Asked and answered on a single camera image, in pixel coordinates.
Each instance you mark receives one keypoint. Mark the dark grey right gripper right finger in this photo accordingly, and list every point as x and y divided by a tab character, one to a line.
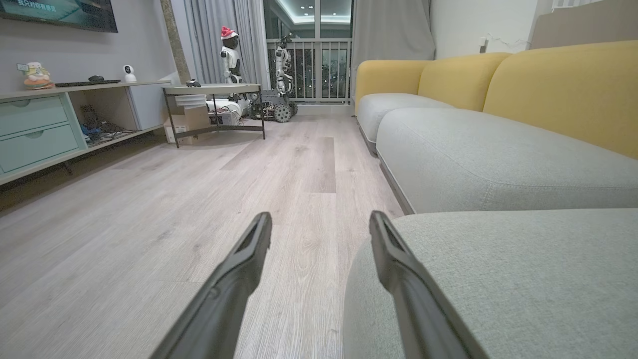
408	289

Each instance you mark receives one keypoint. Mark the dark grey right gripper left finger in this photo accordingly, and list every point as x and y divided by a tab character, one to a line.
234	289

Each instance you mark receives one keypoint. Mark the grey sofa seat cushion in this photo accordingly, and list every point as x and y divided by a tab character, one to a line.
384	112
488	159
523	284

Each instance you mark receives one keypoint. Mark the brown cardboard box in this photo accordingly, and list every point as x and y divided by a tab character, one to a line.
192	119

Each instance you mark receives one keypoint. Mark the white devices under coffee table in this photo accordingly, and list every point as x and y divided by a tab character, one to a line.
227	112

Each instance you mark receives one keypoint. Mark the wheeled rover robot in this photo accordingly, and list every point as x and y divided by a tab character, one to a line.
274	107

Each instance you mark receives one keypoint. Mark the long low TV cabinet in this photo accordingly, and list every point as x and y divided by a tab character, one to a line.
144	102

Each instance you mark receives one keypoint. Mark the small black game controller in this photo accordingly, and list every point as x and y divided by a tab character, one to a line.
193	84

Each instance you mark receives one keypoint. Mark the yellow sofa back cushion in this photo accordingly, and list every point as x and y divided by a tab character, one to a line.
386	77
458	80
573	89

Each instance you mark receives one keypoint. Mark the white humanoid robot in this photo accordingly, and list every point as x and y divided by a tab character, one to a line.
282	65

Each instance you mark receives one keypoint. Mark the white balcony railing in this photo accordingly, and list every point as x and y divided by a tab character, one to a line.
309	70

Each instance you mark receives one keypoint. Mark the humanoid robot with santa hat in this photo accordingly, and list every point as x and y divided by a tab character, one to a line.
231	57

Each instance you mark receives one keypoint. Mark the pale green cabinet drawer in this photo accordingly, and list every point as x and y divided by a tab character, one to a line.
37	147
32	114

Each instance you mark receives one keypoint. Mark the black computer mouse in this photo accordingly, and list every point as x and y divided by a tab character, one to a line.
96	78

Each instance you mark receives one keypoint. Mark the black keyboard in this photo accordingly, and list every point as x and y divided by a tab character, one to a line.
87	83

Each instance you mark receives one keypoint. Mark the plain grey curtain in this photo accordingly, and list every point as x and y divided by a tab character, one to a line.
391	30

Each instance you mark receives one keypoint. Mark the grey pleated curtain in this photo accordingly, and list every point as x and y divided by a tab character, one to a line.
214	30

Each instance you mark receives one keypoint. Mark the small plush toy figure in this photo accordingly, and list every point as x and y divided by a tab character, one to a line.
37	77

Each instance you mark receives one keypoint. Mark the beige board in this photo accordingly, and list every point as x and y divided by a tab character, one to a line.
583	25

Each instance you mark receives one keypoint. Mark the round-cornered metal-frame coffee table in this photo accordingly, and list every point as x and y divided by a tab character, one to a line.
219	89

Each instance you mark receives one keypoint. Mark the white home security camera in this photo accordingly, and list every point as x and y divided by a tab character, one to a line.
129	74

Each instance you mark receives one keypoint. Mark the wall-mounted flat television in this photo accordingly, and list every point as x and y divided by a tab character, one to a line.
60	12

